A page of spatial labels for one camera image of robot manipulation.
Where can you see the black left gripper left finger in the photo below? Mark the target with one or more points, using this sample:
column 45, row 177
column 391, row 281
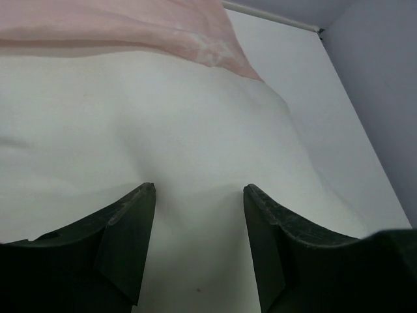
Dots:
column 93, row 265

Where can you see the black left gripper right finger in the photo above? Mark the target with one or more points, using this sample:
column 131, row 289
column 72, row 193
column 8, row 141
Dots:
column 303, row 267

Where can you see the white pillow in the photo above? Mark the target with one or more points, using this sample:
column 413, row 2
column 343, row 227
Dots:
column 82, row 127

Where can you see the pink printed pillowcase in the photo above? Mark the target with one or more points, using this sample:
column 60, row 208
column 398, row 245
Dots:
column 199, row 31

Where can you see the aluminium back table rail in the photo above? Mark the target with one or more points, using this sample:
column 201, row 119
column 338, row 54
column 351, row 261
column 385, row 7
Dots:
column 270, row 16

